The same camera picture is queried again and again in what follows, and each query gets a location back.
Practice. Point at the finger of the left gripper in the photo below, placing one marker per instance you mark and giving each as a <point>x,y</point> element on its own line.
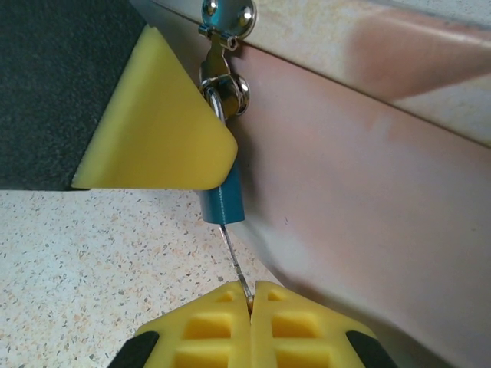
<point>115,115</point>

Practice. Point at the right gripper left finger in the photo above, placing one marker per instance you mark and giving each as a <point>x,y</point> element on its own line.
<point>215,337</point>

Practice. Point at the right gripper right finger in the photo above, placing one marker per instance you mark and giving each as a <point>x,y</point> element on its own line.
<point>299,337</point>

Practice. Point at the small silver key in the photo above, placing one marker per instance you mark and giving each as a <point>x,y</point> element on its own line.
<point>234,261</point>

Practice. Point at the small blue padlock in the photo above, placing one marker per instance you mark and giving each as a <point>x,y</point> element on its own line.
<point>224,203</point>

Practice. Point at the silver tin hasp latch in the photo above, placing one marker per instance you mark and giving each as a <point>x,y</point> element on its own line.
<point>226,11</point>

